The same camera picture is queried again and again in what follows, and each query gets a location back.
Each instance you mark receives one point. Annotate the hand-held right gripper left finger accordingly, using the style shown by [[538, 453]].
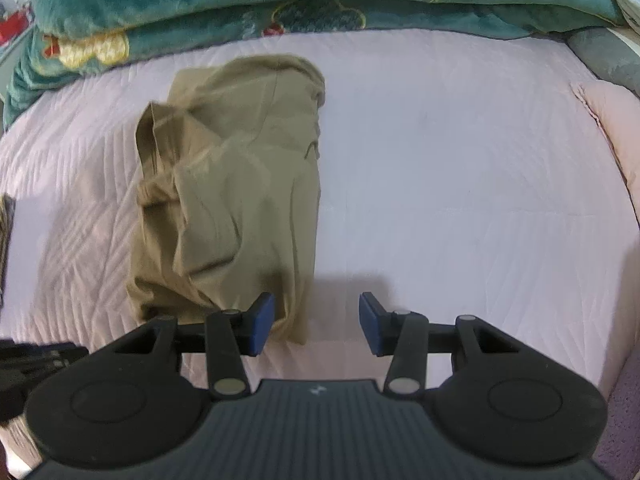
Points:
[[263, 323]]

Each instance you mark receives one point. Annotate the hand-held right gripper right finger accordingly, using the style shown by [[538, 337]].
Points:
[[373, 325]]

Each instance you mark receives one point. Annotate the khaki garment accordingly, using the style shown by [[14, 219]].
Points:
[[235, 200]]

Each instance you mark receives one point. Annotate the beige patterned cloth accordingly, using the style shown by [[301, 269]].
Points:
[[5, 250]]

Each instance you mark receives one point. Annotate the pink quilted bed sheet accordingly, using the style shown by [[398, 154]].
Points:
[[450, 185]]

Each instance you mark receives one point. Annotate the purple fleece blanket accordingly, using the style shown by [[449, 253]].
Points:
[[622, 425]]

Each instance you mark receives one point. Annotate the pink pillow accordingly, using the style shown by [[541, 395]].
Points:
[[615, 125]]

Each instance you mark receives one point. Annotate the green printed plush blanket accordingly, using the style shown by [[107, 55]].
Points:
[[250, 5]]

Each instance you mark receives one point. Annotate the red box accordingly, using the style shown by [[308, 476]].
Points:
[[11, 27]]

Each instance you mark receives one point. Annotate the grey bolster cushion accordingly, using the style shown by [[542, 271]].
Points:
[[605, 57]]

